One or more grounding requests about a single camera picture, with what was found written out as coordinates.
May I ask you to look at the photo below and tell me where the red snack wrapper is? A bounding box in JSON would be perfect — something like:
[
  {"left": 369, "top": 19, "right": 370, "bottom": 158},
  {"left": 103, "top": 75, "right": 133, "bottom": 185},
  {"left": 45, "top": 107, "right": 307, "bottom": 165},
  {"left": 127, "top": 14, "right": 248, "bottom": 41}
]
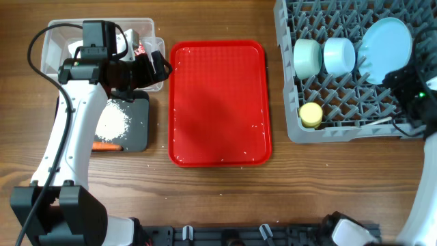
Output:
[{"left": 134, "top": 43, "right": 146, "bottom": 56}]

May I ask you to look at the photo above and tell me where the white rice pile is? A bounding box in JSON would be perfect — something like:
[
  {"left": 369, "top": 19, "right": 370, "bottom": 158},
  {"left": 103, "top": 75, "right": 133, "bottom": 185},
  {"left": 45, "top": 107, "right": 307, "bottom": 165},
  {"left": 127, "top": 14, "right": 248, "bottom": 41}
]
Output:
[{"left": 95, "top": 100, "right": 130, "bottom": 142}]

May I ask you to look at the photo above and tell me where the orange carrot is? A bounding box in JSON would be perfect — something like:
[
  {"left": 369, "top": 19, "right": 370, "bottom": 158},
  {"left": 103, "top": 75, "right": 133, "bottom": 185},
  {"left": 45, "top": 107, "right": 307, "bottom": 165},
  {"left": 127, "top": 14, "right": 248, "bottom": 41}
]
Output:
[{"left": 91, "top": 141, "right": 124, "bottom": 152}]

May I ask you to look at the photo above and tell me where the green bowl with rice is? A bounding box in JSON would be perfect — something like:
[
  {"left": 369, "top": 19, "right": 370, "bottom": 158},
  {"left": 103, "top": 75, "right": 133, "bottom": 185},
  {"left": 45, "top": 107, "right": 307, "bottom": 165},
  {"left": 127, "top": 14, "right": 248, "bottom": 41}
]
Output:
[{"left": 293, "top": 39, "right": 322, "bottom": 80}]

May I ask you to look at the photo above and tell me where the yellow cup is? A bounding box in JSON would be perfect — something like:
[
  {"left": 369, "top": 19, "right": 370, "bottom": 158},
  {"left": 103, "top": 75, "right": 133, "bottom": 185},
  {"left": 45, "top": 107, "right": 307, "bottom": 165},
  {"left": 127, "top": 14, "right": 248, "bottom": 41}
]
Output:
[{"left": 298, "top": 102, "right": 323, "bottom": 128}]

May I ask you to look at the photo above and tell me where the small blue bowl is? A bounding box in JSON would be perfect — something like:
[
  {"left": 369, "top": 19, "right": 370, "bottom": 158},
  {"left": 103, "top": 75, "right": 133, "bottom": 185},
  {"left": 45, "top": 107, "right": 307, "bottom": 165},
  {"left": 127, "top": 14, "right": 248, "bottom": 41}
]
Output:
[{"left": 323, "top": 38, "right": 356, "bottom": 78}]

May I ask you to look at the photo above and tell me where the light blue plate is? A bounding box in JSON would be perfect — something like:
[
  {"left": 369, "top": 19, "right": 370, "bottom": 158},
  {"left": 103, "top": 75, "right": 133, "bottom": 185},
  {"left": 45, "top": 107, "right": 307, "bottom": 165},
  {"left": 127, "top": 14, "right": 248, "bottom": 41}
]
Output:
[{"left": 357, "top": 17, "right": 412, "bottom": 85}]

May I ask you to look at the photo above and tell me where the white plastic spoon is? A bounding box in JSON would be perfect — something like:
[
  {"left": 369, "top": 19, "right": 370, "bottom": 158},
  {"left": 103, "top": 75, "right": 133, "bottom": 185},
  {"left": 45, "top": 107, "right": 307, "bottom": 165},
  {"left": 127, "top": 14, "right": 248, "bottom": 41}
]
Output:
[{"left": 365, "top": 116, "right": 393, "bottom": 126}]

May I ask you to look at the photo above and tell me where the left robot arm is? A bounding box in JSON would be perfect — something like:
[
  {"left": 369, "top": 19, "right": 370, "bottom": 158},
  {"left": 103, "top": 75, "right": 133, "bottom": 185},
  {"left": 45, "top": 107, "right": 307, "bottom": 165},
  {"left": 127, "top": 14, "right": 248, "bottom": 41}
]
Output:
[{"left": 10, "top": 20, "right": 173, "bottom": 245}]

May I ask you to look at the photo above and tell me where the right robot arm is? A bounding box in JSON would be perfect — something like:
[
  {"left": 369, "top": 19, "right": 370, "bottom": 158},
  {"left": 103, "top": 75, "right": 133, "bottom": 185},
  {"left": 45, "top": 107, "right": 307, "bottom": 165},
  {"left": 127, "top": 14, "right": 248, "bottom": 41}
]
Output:
[{"left": 317, "top": 64, "right": 436, "bottom": 246}]

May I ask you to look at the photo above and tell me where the red serving tray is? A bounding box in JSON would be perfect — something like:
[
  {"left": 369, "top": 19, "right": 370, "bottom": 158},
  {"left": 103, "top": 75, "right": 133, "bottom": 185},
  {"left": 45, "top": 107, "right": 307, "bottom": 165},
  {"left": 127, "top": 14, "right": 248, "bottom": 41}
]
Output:
[{"left": 168, "top": 40, "right": 272, "bottom": 167}]

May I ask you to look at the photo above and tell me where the black tray bin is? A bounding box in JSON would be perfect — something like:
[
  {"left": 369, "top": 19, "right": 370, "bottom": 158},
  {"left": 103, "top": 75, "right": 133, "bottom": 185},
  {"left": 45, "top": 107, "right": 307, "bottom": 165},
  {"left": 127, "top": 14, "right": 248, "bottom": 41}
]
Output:
[{"left": 53, "top": 88, "right": 150, "bottom": 157}]

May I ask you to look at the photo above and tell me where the clear plastic bin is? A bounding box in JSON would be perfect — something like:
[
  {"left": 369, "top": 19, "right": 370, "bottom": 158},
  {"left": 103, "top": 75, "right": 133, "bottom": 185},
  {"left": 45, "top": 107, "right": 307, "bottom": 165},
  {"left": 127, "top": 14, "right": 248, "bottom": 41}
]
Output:
[{"left": 40, "top": 18, "right": 165, "bottom": 92}]

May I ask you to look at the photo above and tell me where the left black cable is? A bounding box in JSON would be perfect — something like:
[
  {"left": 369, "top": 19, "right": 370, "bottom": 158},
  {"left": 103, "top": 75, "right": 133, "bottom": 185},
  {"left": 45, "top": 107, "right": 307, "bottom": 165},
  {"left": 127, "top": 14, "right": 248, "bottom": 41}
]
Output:
[{"left": 15, "top": 23, "right": 85, "bottom": 246}]

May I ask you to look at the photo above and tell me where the black cable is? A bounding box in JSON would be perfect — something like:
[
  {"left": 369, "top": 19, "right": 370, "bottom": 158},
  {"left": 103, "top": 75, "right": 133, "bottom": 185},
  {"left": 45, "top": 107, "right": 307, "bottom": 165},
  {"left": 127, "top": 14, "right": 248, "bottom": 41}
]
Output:
[
  {"left": 15, "top": 23, "right": 85, "bottom": 246},
  {"left": 391, "top": 27, "right": 437, "bottom": 137}
]

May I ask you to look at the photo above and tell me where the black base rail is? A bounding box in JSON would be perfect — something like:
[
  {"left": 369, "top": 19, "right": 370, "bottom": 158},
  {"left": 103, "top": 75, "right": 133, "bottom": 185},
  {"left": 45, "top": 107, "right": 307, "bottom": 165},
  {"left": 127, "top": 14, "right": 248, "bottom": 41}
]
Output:
[{"left": 136, "top": 221, "right": 382, "bottom": 246}]

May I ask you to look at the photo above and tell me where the right black cable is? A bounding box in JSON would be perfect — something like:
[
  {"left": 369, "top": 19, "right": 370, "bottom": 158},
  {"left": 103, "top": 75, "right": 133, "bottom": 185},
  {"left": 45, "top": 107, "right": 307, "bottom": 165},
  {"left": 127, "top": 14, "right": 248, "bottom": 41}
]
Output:
[{"left": 391, "top": 27, "right": 437, "bottom": 137}]

